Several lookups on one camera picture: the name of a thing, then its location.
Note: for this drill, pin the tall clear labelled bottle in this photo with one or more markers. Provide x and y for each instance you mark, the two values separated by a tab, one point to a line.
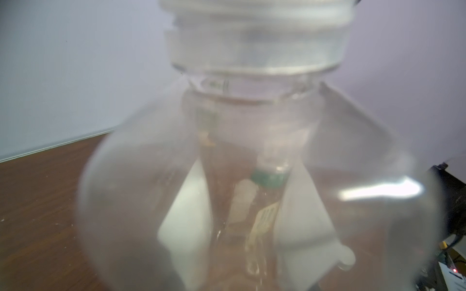
246	244

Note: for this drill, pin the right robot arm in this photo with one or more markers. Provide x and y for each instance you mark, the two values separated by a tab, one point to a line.
453	192

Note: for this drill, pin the square clear plastic bottle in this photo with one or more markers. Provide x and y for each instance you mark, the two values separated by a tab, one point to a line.
358	212

